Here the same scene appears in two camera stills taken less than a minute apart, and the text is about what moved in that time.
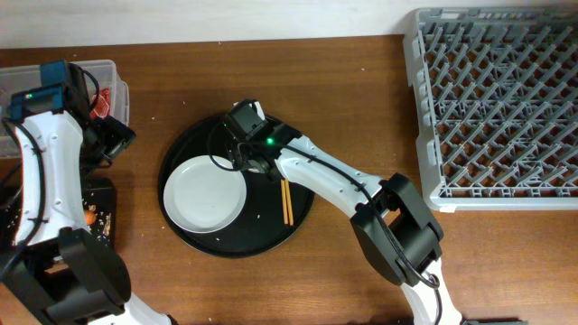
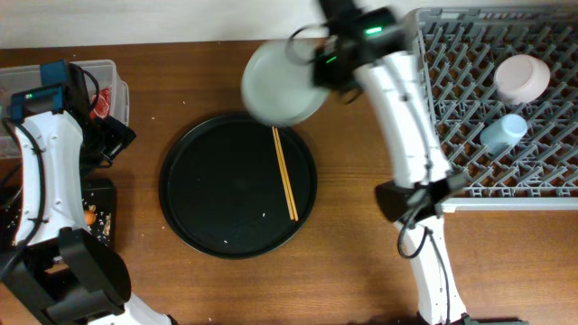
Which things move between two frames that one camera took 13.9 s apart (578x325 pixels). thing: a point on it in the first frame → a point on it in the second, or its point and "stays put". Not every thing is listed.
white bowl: x=257 y=165 → x=521 y=78
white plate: x=202 y=197 → x=277 y=83
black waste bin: x=99 y=199 stays put
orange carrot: x=90 y=217 stays put
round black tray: x=273 y=210 stays put
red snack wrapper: x=102 y=109 stays put
